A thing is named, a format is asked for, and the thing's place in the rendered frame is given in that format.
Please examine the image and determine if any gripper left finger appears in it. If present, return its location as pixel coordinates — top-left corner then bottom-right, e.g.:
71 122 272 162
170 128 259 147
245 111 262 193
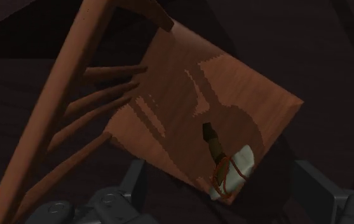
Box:
24 158 159 224

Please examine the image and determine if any brown wooden chair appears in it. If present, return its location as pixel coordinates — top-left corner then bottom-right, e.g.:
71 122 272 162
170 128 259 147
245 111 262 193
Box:
0 0 304 224

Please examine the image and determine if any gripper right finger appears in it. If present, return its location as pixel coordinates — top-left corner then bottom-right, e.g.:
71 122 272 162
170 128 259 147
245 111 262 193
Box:
290 160 354 224

